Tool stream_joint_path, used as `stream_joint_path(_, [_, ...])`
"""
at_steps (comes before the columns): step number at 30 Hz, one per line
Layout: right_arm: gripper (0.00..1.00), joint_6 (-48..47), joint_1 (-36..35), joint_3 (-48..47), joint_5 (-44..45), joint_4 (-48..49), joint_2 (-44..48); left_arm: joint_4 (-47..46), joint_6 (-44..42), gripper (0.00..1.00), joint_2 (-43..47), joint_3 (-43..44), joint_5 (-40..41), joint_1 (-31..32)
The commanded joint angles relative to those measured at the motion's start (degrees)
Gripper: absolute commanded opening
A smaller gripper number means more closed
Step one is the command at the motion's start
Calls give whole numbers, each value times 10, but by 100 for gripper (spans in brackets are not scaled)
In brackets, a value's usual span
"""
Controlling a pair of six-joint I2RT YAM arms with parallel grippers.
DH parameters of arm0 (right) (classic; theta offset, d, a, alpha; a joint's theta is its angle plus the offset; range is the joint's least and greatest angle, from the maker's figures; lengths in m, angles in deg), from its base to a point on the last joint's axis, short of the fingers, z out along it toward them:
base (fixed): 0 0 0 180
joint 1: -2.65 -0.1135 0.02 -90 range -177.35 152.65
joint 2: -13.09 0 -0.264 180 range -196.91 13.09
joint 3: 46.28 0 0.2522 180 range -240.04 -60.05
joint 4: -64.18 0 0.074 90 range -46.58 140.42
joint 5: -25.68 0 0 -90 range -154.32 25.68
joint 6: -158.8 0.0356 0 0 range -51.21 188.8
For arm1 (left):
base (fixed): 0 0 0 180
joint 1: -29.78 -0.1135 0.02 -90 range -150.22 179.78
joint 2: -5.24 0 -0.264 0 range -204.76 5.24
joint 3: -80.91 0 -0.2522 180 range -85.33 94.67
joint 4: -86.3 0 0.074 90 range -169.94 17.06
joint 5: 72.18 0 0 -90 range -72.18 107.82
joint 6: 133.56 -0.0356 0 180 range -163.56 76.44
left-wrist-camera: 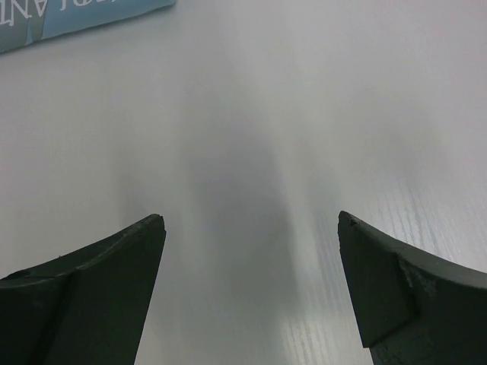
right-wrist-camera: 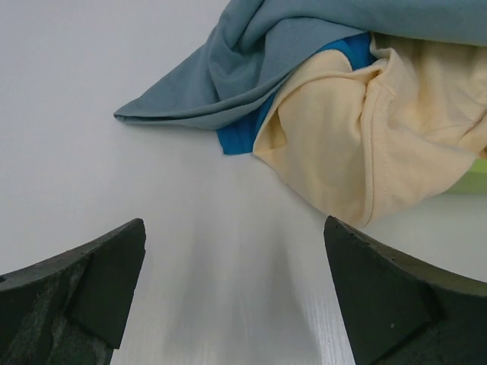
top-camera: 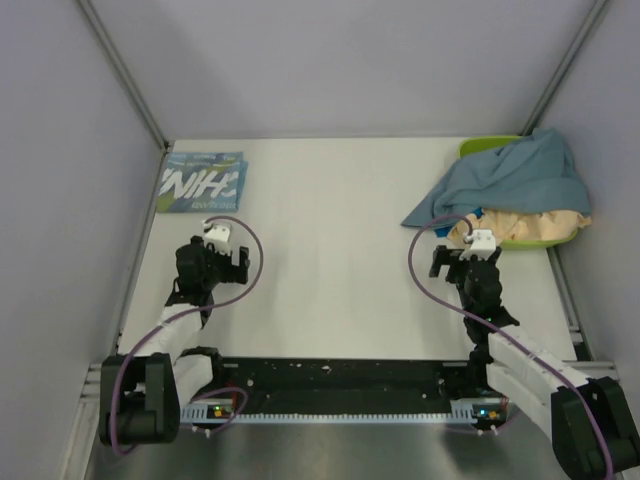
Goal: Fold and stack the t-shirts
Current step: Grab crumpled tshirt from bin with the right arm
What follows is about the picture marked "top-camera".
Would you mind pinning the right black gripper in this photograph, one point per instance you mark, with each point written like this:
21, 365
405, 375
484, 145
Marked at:
442, 256

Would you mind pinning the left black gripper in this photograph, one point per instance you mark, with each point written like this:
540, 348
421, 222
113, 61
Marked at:
238, 271

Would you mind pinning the grey-blue t shirt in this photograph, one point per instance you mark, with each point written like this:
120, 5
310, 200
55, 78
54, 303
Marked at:
529, 175

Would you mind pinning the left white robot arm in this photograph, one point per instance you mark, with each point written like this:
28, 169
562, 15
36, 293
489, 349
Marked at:
143, 392

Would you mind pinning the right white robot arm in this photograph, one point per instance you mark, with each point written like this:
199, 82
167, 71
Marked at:
586, 418

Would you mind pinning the bright blue t shirt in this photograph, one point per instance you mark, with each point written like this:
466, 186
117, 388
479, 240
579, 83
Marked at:
444, 231

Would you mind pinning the cream yellow t shirt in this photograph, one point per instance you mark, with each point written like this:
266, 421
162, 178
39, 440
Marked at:
528, 231

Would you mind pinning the folded printed blue t shirt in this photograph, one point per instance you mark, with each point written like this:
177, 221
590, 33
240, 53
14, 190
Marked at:
202, 182

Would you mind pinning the green plastic basket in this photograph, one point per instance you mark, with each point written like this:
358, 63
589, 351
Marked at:
484, 143

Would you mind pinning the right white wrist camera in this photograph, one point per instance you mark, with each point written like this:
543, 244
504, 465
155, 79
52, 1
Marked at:
481, 243

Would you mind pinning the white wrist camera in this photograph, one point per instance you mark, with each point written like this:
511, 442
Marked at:
481, 243
216, 231

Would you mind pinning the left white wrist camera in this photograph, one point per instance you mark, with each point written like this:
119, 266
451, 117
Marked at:
216, 231

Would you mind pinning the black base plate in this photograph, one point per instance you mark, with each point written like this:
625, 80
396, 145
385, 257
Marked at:
348, 386

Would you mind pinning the light blue cable duct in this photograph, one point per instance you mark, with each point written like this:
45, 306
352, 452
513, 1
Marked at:
209, 414

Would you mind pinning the right aluminium corner post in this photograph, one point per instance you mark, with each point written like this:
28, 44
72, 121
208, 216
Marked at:
587, 29

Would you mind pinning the aluminium corner post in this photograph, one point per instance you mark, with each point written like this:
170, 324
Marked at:
587, 29
122, 73

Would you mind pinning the left aluminium corner post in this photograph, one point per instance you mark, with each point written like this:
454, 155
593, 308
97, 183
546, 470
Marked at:
122, 73

